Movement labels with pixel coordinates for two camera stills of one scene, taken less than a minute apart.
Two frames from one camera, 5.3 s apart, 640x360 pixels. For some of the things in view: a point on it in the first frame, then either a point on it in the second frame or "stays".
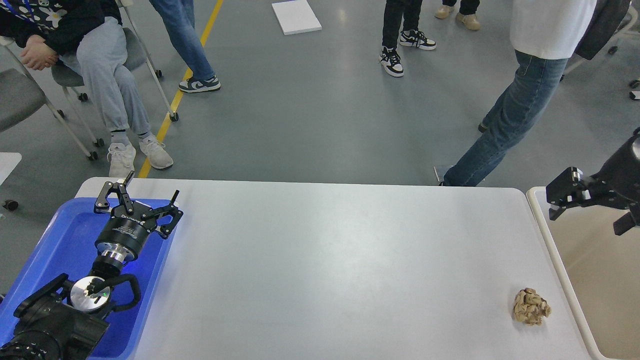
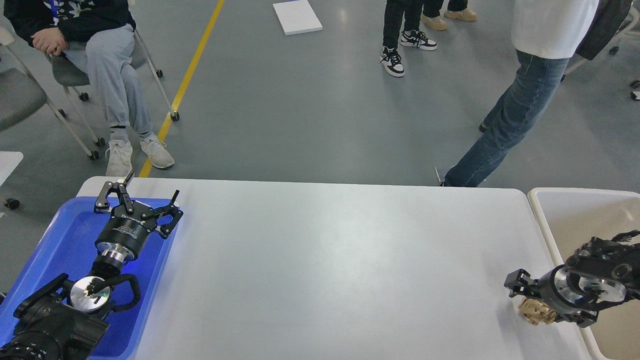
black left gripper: [129, 229] stays
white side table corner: [8, 161] stays
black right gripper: [617, 183] to [566, 291]
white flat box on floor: [295, 16] stays
